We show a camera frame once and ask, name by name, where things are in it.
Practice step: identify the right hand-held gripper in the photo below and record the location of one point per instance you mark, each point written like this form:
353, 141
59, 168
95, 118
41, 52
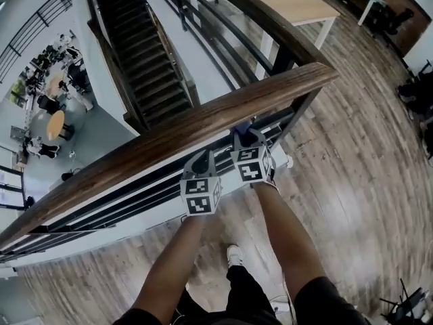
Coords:
252, 166

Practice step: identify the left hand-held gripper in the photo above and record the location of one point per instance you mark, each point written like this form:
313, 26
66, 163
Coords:
199, 198

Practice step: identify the blue cloth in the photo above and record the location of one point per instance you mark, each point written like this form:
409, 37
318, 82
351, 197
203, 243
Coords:
244, 127

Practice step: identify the wooden-topped black metal railing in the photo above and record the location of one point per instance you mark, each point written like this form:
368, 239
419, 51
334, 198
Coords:
169, 137

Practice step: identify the person's right forearm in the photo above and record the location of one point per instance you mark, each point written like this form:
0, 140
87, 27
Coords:
287, 242

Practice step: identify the person's left forearm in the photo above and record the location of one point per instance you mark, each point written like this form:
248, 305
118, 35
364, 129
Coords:
169, 269

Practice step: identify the long black metal railing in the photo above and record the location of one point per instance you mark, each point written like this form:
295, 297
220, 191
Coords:
236, 22

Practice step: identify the black metal balcony railing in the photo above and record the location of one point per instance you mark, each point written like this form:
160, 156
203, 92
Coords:
30, 29

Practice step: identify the person's white shoe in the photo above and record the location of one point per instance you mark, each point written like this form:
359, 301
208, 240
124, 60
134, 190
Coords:
235, 256

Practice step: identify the dark wooden staircase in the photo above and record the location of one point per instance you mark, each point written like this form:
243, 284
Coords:
145, 63

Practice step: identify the black floor equipment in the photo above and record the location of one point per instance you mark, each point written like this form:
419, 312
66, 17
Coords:
70, 174

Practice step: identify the person's black trousers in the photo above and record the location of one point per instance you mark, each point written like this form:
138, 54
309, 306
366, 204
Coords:
247, 296

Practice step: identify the black equipment stand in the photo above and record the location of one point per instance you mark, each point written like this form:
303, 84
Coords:
79, 78

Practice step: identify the round wooden table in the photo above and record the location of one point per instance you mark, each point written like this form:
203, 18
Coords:
55, 125

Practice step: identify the black office chair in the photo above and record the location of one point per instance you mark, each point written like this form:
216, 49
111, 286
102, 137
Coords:
409, 306
47, 103
395, 20

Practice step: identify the cluster of black office chairs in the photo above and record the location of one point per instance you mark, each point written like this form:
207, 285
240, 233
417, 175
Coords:
417, 93

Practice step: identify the person's black shirt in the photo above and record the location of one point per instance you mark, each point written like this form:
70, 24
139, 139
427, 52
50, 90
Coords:
324, 303

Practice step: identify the group of people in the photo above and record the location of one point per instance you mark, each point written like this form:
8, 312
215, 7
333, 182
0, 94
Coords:
50, 56

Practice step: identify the glass entrance doors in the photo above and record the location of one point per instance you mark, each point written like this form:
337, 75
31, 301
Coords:
10, 188

